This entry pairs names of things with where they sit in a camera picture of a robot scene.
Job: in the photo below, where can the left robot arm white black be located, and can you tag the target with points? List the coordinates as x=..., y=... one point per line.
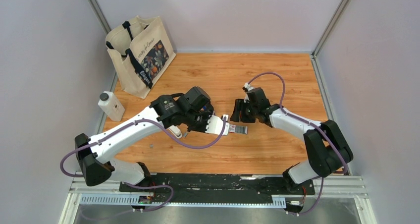
x=96, y=154

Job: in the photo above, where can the beige canvas tote bag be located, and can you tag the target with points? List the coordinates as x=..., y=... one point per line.
x=141, y=51

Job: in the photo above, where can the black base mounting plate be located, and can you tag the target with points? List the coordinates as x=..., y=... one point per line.
x=223, y=189

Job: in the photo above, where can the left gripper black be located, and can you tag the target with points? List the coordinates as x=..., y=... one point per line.
x=207, y=114

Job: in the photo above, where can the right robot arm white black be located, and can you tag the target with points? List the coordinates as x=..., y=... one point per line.
x=326, y=147

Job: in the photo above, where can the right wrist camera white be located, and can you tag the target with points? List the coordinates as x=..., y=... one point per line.
x=246, y=88

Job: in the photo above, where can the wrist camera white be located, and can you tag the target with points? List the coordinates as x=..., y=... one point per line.
x=246, y=88
x=216, y=124

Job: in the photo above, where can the white bottle black cap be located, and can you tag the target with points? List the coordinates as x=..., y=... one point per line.
x=111, y=106

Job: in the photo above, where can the red white staple box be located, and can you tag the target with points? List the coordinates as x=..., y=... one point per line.
x=238, y=129

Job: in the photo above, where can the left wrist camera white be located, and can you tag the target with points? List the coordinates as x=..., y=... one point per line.
x=216, y=124

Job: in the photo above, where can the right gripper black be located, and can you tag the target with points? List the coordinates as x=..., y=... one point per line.
x=238, y=107

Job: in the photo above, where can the white stapler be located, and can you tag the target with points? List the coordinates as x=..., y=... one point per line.
x=175, y=131

